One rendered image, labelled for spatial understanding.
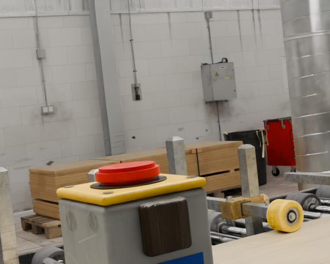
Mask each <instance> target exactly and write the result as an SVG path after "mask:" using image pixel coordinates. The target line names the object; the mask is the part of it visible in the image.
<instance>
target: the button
mask: <svg viewBox="0 0 330 264"><path fill-rule="evenodd" d="M159 174H160V169H159V165H157V164H155V162H154V161H136V162H125V163H118V164H112V165H108V166H103V167H100V168H99V169H98V171H97V172H95V179H96V182H100V185H103V186H117V185H129V184H136V183H143V182H148V181H151V180H154V179H156V178H157V177H156V176H157V175H159Z"/></svg>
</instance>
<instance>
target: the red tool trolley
mask: <svg viewBox="0 0 330 264"><path fill-rule="evenodd" d="M263 122H264V128H265V129H266V131H267V140H268V144H269V145H267V144H266V149H267V158H268V165H269V166H272V175H273V176H275V177H276V176H278V175H279V174H280V171H279V169H278V167H277V166H291V172H296V161H295V151H294V140H293V130H292V119H291V116H290V117H283V118H277V119H268V120H263Z"/></svg>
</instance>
